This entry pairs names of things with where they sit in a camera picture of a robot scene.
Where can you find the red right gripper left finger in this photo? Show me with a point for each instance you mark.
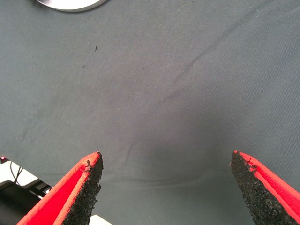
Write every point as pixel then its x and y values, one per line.
pixel 65 201

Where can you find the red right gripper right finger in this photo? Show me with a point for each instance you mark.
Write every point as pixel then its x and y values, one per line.
pixel 269 199

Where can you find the round metal carrier plate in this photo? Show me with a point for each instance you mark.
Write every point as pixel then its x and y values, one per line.
pixel 70 5

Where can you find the black rounded chassis cover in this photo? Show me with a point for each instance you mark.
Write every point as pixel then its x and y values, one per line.
pixel 14 204

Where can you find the small red indicator light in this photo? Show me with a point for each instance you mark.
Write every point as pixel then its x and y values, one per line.
pixel 2 159

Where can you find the dark grey table cloth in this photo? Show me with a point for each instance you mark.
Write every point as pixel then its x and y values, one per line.
pixel 152 82

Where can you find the black metal frame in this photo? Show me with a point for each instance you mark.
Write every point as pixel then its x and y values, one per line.
pixel 39 187

